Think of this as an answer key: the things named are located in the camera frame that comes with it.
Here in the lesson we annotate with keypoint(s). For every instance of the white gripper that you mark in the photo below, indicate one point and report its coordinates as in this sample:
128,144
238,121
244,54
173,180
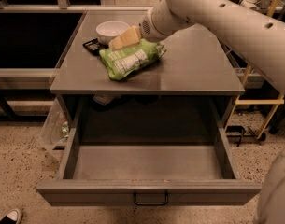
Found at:
149,28

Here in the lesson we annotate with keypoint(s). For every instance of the small black packet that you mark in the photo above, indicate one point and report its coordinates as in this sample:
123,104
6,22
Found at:
93,46

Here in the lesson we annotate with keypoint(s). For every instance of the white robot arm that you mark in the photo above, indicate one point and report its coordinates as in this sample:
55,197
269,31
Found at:
259,39

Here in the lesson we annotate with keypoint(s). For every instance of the clear plastic bag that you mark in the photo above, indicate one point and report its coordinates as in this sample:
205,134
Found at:
55,130

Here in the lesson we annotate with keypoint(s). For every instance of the black drawer handle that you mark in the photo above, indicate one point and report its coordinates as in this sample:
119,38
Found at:
150,199

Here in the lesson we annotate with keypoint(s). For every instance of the open grey top drawer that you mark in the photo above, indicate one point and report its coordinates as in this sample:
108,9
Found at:
96,174

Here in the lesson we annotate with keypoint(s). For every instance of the black chair leg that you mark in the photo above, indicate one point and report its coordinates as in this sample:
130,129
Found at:
9,114

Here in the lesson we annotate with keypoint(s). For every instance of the green rice chip bag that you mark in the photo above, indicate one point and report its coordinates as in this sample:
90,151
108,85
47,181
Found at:
123,62

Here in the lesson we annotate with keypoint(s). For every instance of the black and white shoe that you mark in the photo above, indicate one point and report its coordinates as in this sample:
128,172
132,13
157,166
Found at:
12,217

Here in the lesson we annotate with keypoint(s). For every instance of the white ceramic bowl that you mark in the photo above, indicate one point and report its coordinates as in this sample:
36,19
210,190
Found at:
108,30

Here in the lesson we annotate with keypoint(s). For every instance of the grey drawer cabinet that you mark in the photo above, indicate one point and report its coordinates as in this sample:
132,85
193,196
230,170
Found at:
180,98

